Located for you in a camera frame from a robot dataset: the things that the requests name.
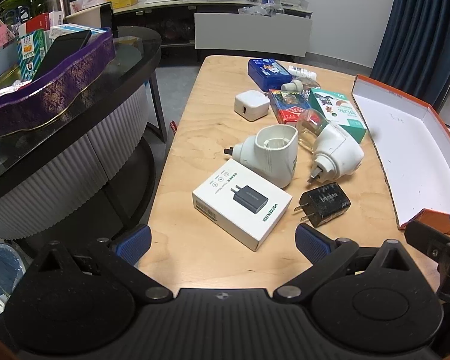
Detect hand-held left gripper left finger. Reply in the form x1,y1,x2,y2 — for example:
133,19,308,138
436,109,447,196
31,224,172,305

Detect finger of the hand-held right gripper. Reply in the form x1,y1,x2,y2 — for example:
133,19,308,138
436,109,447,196
404,219,450,308

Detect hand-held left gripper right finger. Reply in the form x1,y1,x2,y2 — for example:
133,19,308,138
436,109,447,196
273,223,417,304

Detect black wall charger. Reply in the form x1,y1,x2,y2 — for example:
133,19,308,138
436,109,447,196
293,182,351,229

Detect clear glass bottle white cap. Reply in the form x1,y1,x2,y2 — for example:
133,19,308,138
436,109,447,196
281,77,319,92

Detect blue card box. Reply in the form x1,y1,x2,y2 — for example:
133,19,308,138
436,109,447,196
247,58,294,91

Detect white charger packaging box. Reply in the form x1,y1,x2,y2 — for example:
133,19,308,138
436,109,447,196
192,158,293,252

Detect black round side table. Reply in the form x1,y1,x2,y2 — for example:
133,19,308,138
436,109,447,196
0,26,163,241

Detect amber tinted glass bottle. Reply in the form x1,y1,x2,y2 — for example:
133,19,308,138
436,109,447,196
297,108,329,151

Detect green white cardboard box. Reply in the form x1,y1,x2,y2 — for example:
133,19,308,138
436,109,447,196
307,88,368,144

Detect blue lined waste bin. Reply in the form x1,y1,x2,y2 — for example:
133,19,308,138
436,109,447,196
0,243,27,331

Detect red playing card box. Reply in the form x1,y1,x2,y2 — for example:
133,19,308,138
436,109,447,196
267,89,312,125

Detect white USB charger cube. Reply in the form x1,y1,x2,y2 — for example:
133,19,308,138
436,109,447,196
234,90,271,122

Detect purple fabric storage box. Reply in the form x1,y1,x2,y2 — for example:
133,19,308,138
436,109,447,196
0,27,116,136

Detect small white plastic bottle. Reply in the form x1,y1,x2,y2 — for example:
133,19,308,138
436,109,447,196
288,65,317,80

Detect dark blue curtain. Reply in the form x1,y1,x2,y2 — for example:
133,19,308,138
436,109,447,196
370,0,450,109

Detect black tablet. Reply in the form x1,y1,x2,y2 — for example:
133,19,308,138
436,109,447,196
32,29,92,82

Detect green white patterned carton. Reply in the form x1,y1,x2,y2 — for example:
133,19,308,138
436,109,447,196
17,30,47,81

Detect white TV cabinet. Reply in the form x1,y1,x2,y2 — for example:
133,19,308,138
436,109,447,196
64,0,313,62

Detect light blue white box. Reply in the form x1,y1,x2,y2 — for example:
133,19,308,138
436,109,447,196
45,23,111,46

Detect clear plastic bag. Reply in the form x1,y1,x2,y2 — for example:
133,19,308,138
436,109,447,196
238,3,284,17

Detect pink packet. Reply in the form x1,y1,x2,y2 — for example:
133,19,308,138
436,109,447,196
0,26,19,51

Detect steel thermos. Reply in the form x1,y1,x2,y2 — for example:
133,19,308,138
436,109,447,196
44,0,73,17

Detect blue-handled scissors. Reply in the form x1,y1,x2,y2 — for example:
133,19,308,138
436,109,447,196
4,7,31,25

